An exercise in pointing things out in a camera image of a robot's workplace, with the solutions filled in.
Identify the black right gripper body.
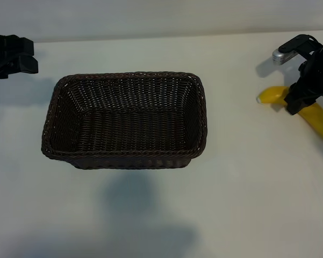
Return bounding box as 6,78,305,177
289,32,323,103

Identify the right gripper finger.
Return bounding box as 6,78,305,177
284,93,317,116

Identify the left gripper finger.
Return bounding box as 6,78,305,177
4,36,34,59
4,56,39,78

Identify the yellow banana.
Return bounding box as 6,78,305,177
256,85,323,143

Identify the dark brown wicker basket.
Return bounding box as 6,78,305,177
40,71,208,170

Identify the black right camera bracket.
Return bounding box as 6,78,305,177
298,40,323,61

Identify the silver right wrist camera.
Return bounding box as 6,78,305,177
272,34,319,67

